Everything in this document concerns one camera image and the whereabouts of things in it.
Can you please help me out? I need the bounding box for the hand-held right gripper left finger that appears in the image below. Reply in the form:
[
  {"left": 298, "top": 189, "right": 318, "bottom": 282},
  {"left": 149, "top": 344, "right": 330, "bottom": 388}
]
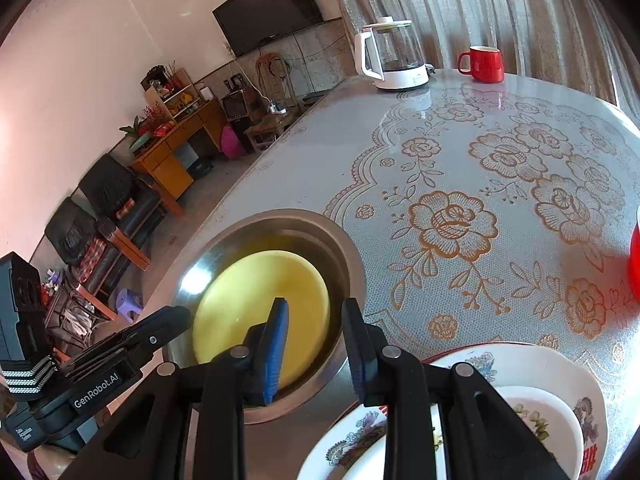
[{"left": 57, "top": 297, "right": 291, "bottom": 480}]

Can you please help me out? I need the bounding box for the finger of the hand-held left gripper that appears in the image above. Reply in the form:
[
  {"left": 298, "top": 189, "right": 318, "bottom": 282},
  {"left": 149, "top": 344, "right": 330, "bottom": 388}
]
[{"left": 107, "top": 306, "right": 193, "bottom": 361}]

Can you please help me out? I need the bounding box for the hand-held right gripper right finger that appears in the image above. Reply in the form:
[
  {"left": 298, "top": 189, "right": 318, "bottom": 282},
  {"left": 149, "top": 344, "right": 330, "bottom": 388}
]
[{"left": 341, "top": 297, "right": 573, "bottom": 480}]

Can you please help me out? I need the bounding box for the yellow plate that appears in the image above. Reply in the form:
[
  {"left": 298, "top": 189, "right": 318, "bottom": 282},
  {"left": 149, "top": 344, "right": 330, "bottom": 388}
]
[{"left": 191, "top": 250, "right": 331, "bottom": 391}]

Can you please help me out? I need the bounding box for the steel basin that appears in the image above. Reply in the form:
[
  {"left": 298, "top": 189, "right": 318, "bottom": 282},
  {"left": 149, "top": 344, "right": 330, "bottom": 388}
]
[{"left": 162, "top": 208, "right": 368, "bottom": 423}]

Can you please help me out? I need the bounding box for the white plate with red print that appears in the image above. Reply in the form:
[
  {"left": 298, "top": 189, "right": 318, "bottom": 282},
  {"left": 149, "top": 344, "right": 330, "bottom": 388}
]
[{"left": 297, "top": 342, "right": 610, "bottom": 480}]

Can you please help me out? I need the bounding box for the purple plastic stool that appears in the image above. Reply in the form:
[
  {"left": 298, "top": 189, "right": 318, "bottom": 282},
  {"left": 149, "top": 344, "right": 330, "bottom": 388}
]
[{"left": 109, "top": 287, "right": 145, "bottom": 323}]

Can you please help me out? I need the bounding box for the cluttered side table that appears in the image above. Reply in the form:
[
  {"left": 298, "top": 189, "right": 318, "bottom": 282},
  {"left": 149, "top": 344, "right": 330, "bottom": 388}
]
[{"left": 42, "top": 267, "right": 116, "bottom": 356}]

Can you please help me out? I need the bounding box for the black armchair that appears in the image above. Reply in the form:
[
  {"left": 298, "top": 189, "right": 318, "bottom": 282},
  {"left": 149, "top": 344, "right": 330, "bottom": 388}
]
[
  {"left": 79, "top": 154, "right": 186, "bottom": 241},
  {"left": 44, "top": 197, "right": 151, "bottom": 306}
]

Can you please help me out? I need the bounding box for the wooden desk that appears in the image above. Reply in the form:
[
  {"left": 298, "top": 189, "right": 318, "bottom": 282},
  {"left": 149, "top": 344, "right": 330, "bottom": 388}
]
[{"left": 129, "top": 97, "right": 228, "bottom": 216}]

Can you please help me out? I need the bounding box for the potted green plant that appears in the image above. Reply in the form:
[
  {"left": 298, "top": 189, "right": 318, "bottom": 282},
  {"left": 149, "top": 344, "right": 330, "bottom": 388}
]
[{"left": 119, "top": 117, "right": 151, "bottom": 153}]

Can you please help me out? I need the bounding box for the small floral white plate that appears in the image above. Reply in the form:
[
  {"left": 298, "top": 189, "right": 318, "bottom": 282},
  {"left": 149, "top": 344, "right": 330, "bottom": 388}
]
[{"left": 345, "top": 385, "right": 585, "bottom": 480}]

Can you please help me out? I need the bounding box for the pink bag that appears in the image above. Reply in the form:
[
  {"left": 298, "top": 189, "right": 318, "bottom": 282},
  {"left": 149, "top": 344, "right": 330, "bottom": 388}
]
[{"left": 220, "top": 125, "right": 243, "bottom": 158}]

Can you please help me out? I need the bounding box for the low wooden table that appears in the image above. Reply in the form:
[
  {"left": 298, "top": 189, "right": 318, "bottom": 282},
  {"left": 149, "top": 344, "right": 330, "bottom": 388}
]
[{"left": 244, "top": 110, "right": 293, "bottom": 153}]

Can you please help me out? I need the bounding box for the wooden shelf with ornaments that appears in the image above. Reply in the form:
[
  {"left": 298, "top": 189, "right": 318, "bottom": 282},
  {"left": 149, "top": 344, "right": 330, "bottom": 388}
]
[{"left": 142, "top": 67, "right": 201, "bottom": 121}]

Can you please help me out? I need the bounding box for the small old television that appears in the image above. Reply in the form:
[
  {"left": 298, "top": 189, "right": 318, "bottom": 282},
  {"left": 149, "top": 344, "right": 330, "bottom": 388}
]
[{"left": 221, "top": 87, "right": 256, "bottom": 121}]

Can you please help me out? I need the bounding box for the floral lace tablecloth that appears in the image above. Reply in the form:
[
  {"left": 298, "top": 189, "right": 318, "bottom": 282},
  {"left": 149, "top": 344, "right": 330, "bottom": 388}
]
[{"left": 145, "top": 67, "right": 640, "bottom": 480}]

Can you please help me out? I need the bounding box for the wooden chair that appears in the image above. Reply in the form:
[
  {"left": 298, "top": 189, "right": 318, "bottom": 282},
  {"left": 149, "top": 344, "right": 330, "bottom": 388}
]
[{"left": 256, "top": 51, "right": 301, "bottom": 116}]

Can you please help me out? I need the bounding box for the white glass kettle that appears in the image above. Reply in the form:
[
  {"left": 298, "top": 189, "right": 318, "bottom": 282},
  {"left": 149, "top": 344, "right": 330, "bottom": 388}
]
[{"left": 354, "top": 16, "right": 435, "bottom": 92}]

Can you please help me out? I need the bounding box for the red container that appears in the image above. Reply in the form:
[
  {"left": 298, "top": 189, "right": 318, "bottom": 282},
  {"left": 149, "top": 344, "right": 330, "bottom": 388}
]
[{"left": 627, "top": 220, "right": 640, "bottom": 306}]

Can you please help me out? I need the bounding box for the red mug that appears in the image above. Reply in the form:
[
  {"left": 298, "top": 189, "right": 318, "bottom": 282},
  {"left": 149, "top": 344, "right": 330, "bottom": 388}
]
[{"left": 457, "top": 46, "right": 505, "bottom": 83}]

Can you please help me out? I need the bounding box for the grey patterned curtain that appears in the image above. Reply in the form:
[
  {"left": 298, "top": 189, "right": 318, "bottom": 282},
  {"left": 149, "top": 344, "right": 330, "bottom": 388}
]
[{"left": 327, "top": 0, "right": 640, "bottom": 126}]

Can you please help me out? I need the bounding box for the black wall television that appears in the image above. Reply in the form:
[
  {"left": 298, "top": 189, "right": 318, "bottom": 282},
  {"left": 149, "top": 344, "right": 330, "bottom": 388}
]
[{"left": 212, "top": 0, "right": 325, "bottom": 58}]

